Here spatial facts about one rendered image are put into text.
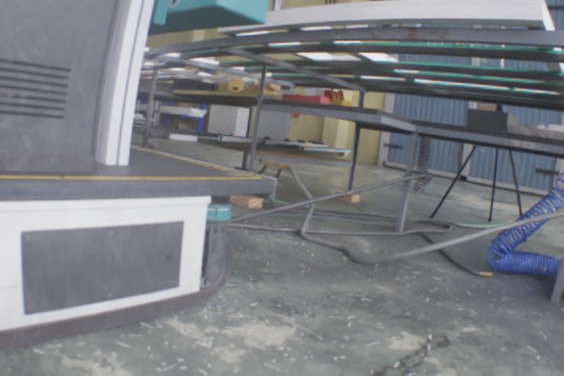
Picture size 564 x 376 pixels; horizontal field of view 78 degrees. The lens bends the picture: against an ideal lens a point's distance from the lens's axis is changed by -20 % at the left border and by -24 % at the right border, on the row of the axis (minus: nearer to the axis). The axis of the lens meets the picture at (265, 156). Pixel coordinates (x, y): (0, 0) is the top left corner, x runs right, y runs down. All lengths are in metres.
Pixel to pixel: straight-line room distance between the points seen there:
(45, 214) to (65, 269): 0.10
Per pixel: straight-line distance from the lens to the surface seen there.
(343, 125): 9.38
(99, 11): 0.74
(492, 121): 2.15
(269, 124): 11.11
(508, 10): 1.32
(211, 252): 0.98
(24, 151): 0.69
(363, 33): 1.57
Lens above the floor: 0.43
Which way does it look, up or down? 4 degrees down
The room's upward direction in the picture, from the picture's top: 8 degrees clockwise
